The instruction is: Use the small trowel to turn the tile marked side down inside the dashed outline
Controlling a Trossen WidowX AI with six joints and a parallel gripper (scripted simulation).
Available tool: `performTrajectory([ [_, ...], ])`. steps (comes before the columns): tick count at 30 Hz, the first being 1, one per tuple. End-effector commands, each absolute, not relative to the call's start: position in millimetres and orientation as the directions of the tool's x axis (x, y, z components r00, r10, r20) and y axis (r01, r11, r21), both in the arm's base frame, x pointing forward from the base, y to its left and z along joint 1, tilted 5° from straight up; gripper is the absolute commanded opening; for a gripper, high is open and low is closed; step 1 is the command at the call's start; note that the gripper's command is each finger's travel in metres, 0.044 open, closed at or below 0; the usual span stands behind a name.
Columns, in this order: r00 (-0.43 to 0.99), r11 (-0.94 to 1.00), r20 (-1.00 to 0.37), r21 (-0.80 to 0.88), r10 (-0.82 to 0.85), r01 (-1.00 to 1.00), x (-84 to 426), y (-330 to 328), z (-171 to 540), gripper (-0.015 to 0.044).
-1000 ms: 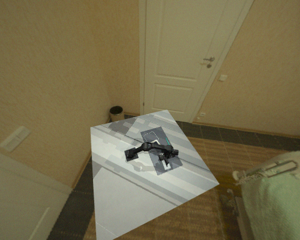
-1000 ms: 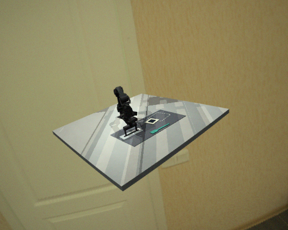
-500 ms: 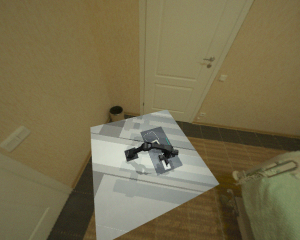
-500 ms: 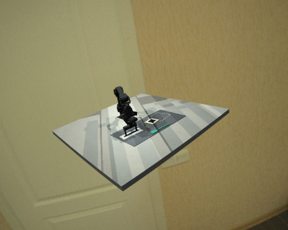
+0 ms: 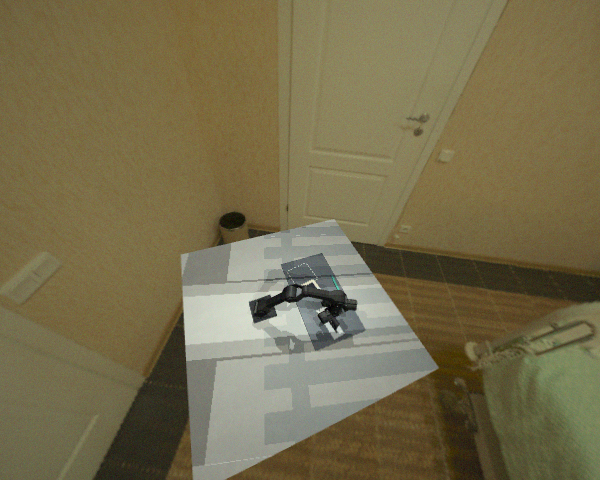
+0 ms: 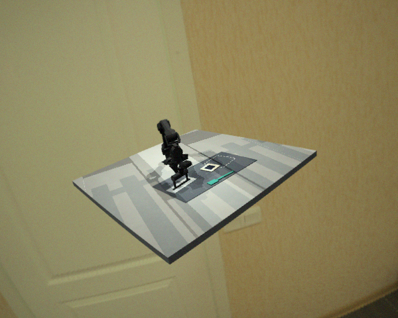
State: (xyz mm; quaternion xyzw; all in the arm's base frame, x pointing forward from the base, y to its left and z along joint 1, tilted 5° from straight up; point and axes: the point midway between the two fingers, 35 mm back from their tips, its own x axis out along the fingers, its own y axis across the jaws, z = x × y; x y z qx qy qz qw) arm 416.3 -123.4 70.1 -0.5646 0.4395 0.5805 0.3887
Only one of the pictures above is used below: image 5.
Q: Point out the white square tile with dark blue centre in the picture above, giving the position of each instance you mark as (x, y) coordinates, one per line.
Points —
(312, 284)

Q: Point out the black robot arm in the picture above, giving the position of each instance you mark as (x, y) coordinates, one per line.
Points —
(337, 299)

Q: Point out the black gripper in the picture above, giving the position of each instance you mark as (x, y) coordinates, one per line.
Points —
(327, 315)

